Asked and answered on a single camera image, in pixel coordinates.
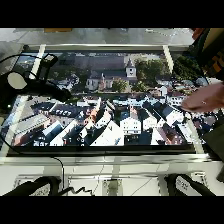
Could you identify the person's hand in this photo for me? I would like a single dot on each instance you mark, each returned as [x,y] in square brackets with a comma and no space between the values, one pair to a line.
[206,97]

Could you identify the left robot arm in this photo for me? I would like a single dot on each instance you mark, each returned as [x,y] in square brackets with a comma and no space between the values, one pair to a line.
[40,88]

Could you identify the person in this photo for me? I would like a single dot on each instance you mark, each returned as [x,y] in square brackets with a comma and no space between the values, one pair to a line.
[208,50]

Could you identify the silver frame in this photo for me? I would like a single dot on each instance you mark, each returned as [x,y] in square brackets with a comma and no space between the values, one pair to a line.
[100,160]

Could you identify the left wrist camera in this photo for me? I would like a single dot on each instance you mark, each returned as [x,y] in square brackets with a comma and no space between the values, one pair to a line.
[49,62]

